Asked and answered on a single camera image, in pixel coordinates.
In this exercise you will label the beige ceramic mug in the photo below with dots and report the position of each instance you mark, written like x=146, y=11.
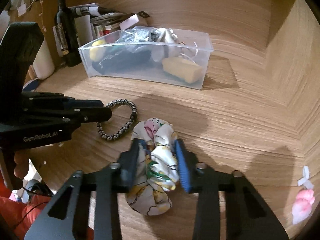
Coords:
x=43, y=66

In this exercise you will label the small white cardboard box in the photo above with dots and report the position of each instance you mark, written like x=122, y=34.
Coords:
x=133, y=21

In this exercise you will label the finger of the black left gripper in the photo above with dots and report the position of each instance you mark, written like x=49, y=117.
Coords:
x=92, y=114
x=79, y=103

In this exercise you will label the white cloth pouch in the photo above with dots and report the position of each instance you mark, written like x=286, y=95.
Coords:
x=164, y=35

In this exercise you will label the stack of newspapers and books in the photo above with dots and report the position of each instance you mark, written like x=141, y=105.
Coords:
x=93, y=21

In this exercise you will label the orange sleeve forearm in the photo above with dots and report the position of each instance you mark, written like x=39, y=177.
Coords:
x=17, y=217

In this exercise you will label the dark wine bottle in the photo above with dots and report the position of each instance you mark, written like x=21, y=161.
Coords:
x=67, y=35

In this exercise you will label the clear plastic storage bin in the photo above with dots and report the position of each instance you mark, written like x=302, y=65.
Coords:
x=195, y=46

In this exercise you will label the person's left hand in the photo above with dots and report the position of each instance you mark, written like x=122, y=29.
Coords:
x=21, y=159

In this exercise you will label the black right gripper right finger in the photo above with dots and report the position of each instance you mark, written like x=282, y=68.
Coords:
x=248, y=216

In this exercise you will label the pink plush toy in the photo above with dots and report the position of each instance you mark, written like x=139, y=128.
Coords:
x=302, y=206

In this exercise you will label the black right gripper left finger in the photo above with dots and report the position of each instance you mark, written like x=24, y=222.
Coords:
x=66, y=216

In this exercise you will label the yellow sponge block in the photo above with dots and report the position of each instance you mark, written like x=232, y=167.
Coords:
x=184, y=69

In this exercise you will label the floral fabric scrunchie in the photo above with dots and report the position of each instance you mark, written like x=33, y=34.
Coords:
x=157, y=168

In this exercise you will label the crumpled clear plastic bag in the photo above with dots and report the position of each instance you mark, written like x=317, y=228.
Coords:
x=128, y=43

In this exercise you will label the yellow soft ball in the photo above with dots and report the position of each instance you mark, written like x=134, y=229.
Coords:
x=96, y=52

